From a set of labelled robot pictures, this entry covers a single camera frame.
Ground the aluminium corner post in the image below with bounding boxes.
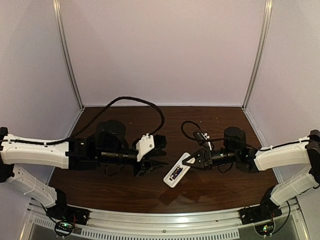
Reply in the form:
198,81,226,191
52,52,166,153
242,0,274,111
52,0,84,110

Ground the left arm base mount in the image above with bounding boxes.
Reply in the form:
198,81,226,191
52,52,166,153
44,205,91,239

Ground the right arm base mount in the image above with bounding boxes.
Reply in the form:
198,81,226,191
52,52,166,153
238,188,282,237

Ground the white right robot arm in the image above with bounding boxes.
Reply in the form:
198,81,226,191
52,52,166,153
182,126,320,210

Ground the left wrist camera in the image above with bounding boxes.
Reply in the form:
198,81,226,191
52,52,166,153
135,133,167,162

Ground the right aluminium corner post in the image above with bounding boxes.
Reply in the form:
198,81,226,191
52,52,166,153
242,0,274,111

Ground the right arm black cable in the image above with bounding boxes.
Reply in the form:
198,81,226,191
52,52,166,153
180,120,313,151

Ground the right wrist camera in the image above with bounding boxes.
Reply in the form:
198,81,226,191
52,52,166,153
193,131,213,151

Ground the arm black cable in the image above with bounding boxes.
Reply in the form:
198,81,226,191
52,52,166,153
180,120,313,151
0,96,166,146

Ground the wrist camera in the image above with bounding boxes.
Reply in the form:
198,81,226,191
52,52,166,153
193,131,213,151
135,133,167,162

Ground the white remote control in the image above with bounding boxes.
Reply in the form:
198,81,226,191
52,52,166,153
163,152,195,188

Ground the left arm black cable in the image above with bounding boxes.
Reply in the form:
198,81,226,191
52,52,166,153
0,96,166,146

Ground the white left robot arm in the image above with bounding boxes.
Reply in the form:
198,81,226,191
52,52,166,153
0,120,167,210

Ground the left aluminium corner post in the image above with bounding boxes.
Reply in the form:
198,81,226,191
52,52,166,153
52,0,84,110

